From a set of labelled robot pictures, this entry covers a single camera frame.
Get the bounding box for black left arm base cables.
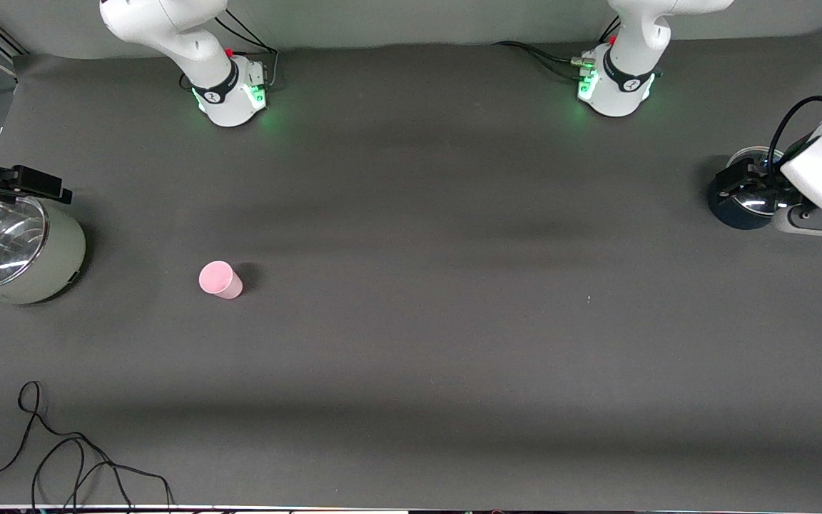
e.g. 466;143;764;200
493;16;622;81

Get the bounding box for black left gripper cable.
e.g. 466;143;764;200
762;96;822;173

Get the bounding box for thin black loose cable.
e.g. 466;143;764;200
0;381;175;510

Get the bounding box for dark blue round bowl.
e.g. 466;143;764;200
709;146;784;231

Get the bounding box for black right arm base cables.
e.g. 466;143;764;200
180;6;280;92

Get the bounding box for pale green pot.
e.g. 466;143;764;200
0;194;87;308

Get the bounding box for black arm base cables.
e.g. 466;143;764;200
180;6;280;92
493;16;622;81

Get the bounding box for glass pot lid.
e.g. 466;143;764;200
0;197;49;290

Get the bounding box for pink cup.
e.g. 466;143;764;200
199;261;244;300

